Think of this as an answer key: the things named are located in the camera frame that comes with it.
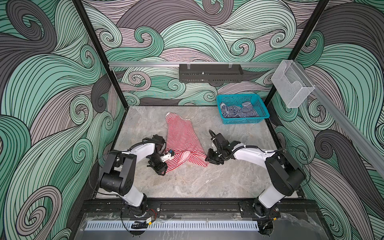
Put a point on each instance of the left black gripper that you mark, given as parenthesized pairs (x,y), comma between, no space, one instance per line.
(159,170)

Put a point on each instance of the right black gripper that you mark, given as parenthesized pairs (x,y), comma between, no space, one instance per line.
(209,158)

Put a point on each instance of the red white striped tank top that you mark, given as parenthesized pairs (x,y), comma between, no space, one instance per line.
(182,139)

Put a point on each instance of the teal plastic basket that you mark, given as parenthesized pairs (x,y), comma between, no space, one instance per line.
(237,100)

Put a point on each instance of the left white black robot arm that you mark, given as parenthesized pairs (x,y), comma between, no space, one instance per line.
(118,173)

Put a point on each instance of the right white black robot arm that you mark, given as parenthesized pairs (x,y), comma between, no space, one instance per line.
(285,173)

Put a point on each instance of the navy white striped tank top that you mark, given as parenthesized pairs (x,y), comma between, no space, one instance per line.
(246,110)

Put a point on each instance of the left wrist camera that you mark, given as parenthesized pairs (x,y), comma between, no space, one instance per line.
(168,156)

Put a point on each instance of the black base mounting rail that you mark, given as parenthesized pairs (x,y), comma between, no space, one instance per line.
(165,207)

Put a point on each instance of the white slotted cable duct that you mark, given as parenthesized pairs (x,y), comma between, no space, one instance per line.
(175,226)

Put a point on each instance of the black perforated wall tray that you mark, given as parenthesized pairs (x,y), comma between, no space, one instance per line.
(216,74)

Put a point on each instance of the clear plastic wall bin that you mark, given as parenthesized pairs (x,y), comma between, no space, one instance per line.
(292,83)

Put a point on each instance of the back aluminium rail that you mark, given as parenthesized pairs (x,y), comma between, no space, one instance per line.
(166,64)

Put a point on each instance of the aluminium rail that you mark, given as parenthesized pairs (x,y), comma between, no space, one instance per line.
(356,114)
(166,64)

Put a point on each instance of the left black frame post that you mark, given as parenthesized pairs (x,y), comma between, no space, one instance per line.
(100,52)

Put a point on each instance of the black frame post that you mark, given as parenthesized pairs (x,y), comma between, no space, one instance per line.
(309,26)
(100,52)

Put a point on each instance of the right aluminium rail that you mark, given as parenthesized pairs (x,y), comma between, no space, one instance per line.
(356,114)

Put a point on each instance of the right black frame post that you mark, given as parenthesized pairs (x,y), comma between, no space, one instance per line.
(309,26)

